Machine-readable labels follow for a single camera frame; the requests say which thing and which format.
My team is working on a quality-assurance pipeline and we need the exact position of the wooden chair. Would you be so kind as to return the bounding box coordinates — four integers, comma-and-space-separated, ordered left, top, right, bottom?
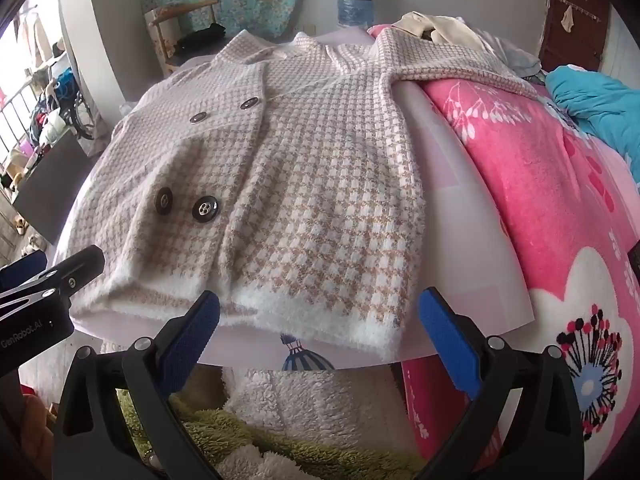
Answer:
145, 0, 223, 78

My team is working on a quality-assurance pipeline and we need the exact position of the blue bag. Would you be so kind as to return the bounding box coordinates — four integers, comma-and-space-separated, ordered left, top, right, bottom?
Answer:
52, 72, 77, 99

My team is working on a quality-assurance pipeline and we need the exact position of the beige hanging coat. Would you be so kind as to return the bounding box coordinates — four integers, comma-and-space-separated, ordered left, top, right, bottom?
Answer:
20, 5, 66, 71

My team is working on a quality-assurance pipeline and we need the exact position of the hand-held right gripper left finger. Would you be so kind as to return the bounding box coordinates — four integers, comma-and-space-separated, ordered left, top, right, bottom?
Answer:
52, 290, 223, 480

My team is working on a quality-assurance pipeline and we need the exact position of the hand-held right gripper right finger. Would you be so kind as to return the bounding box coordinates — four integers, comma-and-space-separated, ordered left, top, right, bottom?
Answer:
417, 287, 586, 480

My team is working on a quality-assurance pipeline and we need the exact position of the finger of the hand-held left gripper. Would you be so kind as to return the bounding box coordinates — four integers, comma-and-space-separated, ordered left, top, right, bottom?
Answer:
42, 246, 106, 307
0, 251, 49, 293

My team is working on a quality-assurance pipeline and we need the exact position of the brown wooden door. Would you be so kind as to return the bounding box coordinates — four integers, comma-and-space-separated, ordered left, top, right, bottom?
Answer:
537, 0, 613, 73

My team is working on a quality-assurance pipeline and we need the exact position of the black bag on chair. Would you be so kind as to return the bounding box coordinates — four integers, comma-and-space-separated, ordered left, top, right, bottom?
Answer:
172, 23, 228, 58

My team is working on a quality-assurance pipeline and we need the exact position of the beige white houndstooth coat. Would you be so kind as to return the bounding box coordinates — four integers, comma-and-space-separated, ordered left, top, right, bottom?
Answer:
67, 25, 541, 363

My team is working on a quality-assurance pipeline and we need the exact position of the metal window railing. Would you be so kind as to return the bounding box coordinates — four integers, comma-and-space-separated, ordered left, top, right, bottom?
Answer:
0, 77, 51, 201

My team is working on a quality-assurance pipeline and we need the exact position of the grey garment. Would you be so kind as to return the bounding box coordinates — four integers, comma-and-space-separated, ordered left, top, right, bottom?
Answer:
475, 27, 543, 78

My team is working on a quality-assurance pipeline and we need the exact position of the blue water jug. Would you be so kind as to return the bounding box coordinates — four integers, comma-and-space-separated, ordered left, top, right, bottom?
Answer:
336, 0, 381, 28

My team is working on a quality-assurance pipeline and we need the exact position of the wheelchair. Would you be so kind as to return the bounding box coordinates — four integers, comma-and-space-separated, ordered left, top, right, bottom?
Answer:
50, 67, 97, 142

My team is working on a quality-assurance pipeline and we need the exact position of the teal blanket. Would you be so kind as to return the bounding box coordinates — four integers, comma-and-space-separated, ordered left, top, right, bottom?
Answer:
545, 64, 640, 183

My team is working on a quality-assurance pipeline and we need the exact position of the white green fleece robe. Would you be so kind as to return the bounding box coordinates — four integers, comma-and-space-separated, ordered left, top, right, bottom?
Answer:
100, 360, 416, 480

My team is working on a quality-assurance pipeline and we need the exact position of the dark grey cabinet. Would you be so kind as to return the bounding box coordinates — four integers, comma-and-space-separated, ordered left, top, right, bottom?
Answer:
12, 127, 98, 233

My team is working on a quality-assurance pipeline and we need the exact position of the pink floral blanket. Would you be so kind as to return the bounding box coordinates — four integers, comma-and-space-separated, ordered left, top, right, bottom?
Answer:
367, 25, 640, 480

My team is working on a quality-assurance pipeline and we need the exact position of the beige garment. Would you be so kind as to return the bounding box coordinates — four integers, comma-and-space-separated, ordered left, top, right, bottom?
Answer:
390, 10, 493, 53

